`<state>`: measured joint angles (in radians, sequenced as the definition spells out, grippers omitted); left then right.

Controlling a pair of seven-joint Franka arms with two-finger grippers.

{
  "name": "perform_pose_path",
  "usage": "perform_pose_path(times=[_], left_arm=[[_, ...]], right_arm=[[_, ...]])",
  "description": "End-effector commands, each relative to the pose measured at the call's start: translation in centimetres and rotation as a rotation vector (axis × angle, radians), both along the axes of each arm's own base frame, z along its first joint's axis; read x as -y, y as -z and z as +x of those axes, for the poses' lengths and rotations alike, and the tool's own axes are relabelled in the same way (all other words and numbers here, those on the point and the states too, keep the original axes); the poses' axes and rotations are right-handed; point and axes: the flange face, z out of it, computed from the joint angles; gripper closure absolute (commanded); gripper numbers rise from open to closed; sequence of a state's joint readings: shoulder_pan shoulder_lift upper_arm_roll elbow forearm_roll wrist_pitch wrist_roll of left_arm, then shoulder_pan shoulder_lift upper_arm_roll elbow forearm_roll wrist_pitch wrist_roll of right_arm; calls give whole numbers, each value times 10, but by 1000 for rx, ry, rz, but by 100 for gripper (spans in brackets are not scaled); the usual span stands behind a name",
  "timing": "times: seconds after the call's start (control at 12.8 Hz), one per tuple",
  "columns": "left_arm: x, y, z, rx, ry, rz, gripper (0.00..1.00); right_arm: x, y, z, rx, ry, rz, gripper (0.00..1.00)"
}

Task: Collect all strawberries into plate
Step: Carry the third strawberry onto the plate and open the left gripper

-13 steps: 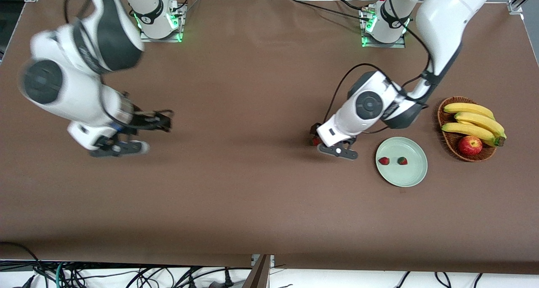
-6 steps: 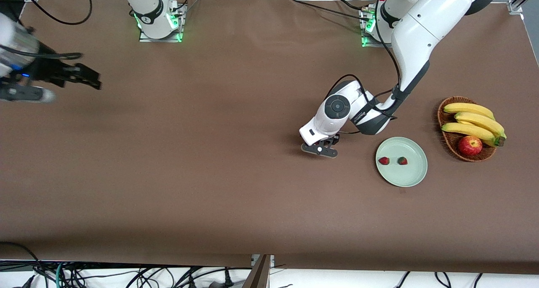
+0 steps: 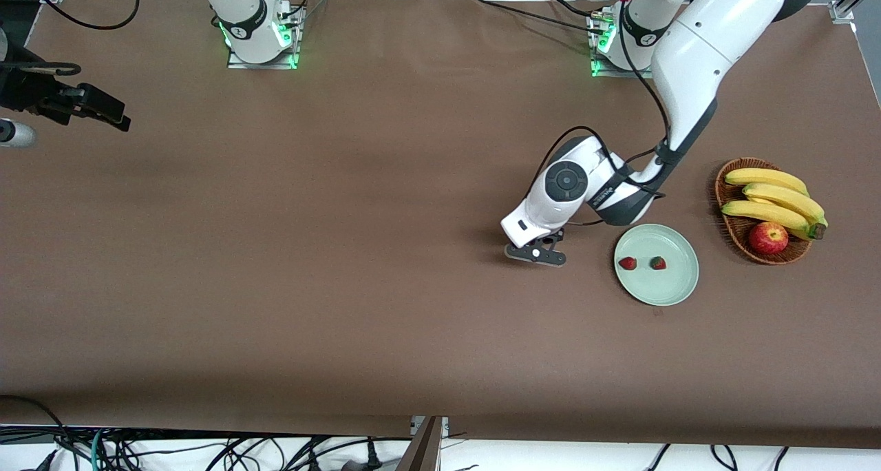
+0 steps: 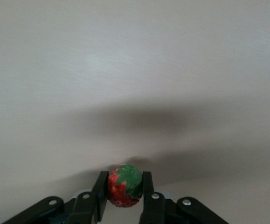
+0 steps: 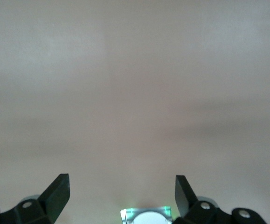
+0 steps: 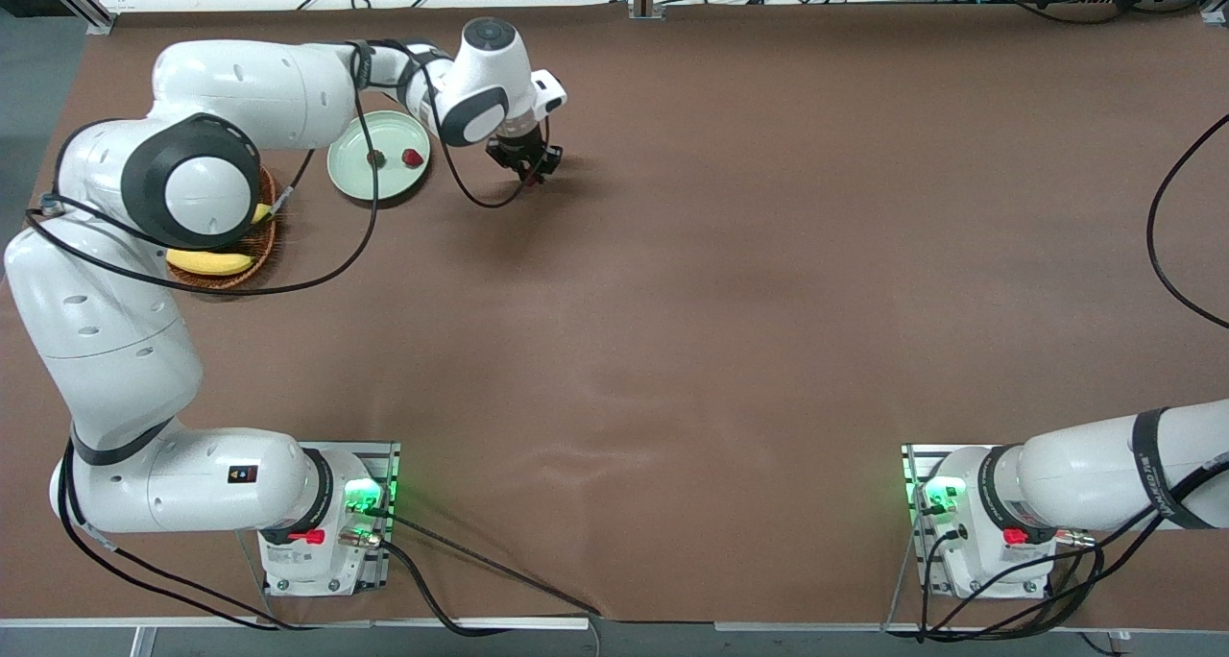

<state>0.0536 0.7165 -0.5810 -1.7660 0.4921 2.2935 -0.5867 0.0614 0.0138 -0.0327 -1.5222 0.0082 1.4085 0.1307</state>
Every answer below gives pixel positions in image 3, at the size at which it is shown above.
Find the pale green round plate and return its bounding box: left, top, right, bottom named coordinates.
left=613, top=223, right=700, bottom=307

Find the brown wicker basket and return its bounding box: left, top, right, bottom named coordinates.
left=714, top=157, right=814, bottom=265

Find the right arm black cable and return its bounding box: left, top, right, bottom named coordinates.
left=0, top=0, right=142, bottom=76

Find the red apple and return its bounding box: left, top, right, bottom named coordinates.
left=749, top=222, right=789, bottom=255

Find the short black table cable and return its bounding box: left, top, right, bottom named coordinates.
left=546, top=0, right=596, bottom=17

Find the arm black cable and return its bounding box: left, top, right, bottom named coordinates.
left=0, top=0, right=142, bottom=76
left=542, top=0, right=703, bottom=227

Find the paper table cover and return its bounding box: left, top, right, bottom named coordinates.
left=0, top=0, right=881, bottom=451

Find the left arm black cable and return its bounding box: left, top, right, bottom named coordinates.
left=542, top=0, right=703, bottom=227

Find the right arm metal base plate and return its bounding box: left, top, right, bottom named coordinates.
left=226, top=3, right=301, bottom=70

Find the yellow banana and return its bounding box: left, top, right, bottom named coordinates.
left=724, top=168, right=810, bottom=198
left=721, top=200, right=827, bottom=242
left=742, top=183, right=829, bottom=228

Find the long black table cable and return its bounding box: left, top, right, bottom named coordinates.
left=470, top=0, right=606, bottom=36

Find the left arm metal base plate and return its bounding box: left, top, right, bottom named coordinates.
left=588, top=10, right=656, bottom=79

